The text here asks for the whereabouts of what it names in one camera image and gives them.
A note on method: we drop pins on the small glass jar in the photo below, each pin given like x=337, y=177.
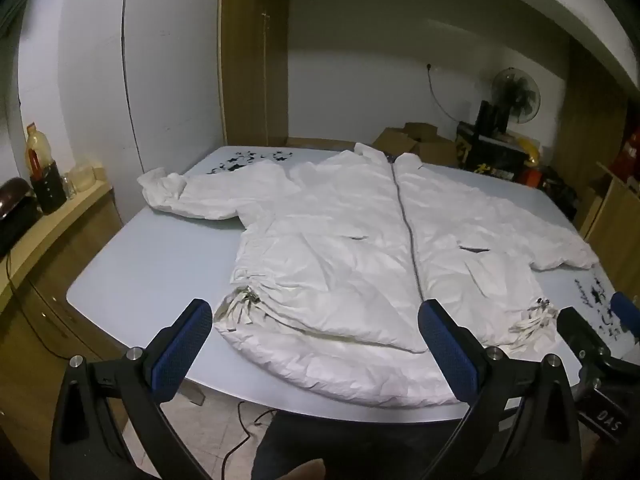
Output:
x=69, y=185

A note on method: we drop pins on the black studded holder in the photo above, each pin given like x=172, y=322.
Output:
x=49, y=190

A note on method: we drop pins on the cardboard box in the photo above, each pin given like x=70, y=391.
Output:
x=437, y=154
x=422, y=131
x=395, y=141

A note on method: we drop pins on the wooden wardrobe panel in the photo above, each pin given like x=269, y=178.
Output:
x=590, y=120
x=255, y=50

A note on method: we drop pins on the low wooden cabinet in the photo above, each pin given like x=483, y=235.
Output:
x=617, y=220

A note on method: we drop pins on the dark domed appliance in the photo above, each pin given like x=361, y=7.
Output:
x=17, y=210

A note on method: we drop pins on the cooking oil bottle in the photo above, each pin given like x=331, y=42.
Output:
x=39, y=147

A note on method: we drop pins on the person's legs in dark trousers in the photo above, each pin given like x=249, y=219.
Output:
x=350, y=445

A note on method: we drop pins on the wooden counter with cream top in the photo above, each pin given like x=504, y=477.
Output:
x=50, y=280

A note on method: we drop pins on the yellow round item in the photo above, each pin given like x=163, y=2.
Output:
x=531, y=151

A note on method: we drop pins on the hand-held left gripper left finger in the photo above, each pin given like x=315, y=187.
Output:
x=182, y=350

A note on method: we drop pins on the black box with gold print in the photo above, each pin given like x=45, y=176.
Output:
x=492, y=157

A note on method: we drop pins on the clear glass container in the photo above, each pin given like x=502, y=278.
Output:
x=85, y=176

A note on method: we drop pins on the white zip jacket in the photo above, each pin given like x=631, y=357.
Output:
x=350, y=260

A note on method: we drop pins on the red item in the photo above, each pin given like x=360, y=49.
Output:
x=629, y=152

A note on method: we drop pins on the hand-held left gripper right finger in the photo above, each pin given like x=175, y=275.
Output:
x=450, y=355

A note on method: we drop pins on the black standing fan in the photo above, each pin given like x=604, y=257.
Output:
x=515, y=95

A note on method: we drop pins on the orange box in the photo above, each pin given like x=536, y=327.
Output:
x=531, y=177

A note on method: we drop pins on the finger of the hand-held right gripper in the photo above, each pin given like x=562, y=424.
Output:
x=582, y=337
x=627, y=312

